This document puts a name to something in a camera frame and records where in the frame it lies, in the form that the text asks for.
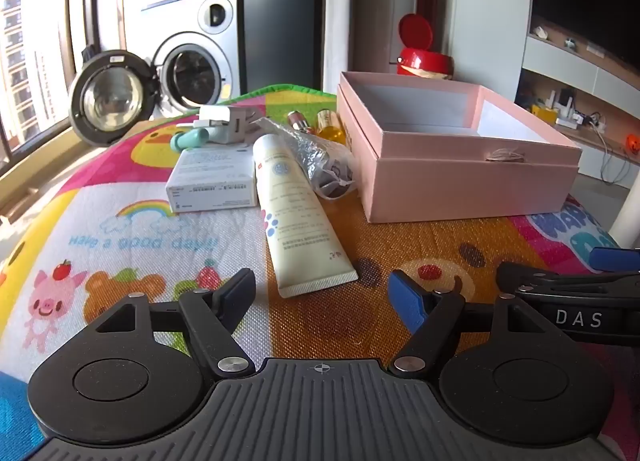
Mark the pink cardboard box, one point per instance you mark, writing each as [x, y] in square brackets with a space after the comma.
[430, 186]

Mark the red trash bin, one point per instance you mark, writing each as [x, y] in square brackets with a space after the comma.
[425, 61]

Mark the white television cabinet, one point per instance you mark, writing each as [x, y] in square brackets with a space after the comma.
[555, 58]

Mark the yellow toy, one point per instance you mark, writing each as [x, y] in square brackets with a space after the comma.
[544, 114]

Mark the cream lotion tube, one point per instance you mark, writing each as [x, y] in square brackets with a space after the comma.
[295, 211]

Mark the colourful cartoon play mat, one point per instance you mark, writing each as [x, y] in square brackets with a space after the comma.
[150, 251]

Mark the small pink-capped bottle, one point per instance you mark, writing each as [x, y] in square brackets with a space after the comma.
[298, 121]

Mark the amber glass bottle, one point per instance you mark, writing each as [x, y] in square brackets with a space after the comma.
[331, 128]

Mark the orange pumpkin toy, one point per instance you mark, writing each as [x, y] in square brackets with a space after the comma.
[633, 144]

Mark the clear plastic bag of parts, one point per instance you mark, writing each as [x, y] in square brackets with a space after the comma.
[320, 161]

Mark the dark tall cabinet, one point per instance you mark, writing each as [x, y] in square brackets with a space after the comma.
[282, 16]

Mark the silver washing machine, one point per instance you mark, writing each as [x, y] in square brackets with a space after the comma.
[210, 51]

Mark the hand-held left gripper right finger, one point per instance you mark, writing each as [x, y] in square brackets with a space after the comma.
[406, 301]

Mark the white carton box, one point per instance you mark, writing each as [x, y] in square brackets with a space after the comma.
[212, 178]

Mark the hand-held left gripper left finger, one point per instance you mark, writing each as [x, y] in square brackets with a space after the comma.
[236, 292]

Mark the white router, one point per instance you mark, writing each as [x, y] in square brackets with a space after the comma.
[562, 103]

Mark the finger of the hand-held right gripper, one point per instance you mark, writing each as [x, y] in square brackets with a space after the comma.
[616, 259]
[560, 280]

